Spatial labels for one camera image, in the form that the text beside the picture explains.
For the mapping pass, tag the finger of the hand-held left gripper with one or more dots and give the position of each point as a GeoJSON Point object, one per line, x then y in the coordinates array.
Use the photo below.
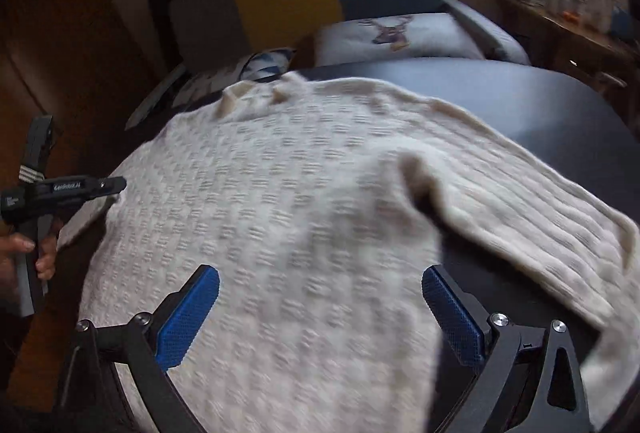
{"type": "Point", "coordinates": [105, 186]}

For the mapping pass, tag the wooden side table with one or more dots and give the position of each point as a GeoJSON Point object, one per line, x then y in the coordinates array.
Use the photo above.
{"type": "Point", "coordinates": [565, 33]}

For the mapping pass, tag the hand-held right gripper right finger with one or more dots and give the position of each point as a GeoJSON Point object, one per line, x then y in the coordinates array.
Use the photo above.
{"type": "Point", "coordinates": [452, 318]}

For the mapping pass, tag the cream knitted sweater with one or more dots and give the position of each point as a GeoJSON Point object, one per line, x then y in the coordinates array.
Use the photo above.
{"type": "Point", "coordinates": [300, 193]}

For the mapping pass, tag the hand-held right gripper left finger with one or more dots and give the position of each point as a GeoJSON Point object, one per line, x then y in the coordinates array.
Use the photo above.
{"type": "Point", "coordinates": [186, 313]}

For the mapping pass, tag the deer print pillow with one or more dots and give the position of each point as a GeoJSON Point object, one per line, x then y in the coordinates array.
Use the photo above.
{"type": "Point", "coordinates": [440, 38]}

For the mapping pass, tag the geometric print pillow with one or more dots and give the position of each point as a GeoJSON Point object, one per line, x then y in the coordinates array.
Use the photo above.
{"type": "Point", "coordinates": [260, 63]}

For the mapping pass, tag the small oranges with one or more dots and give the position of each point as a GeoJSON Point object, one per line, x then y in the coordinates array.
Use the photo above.
{"type": "Point", "coordinates": [572, 16]}

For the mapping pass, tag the person's left hand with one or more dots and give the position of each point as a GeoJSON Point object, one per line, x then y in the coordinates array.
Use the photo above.
{"type": "Point", "coordinates": [20, 244]}

